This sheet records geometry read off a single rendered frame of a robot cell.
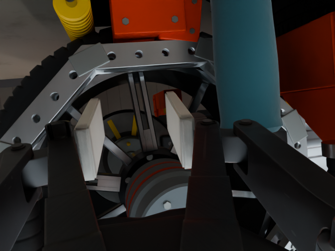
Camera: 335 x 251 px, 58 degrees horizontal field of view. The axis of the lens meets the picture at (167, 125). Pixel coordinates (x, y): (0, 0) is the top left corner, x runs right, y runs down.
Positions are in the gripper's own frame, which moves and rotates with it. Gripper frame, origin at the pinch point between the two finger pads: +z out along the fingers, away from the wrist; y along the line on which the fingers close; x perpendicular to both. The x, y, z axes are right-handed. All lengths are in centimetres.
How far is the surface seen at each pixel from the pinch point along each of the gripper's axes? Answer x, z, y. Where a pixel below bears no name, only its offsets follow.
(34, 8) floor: 22, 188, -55
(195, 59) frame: 0.4, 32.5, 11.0
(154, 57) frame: 1.4, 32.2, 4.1
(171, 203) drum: -14.2, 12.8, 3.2
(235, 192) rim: -29, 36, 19
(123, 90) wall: -87, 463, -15
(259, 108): -5.1, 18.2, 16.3
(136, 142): -29, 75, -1
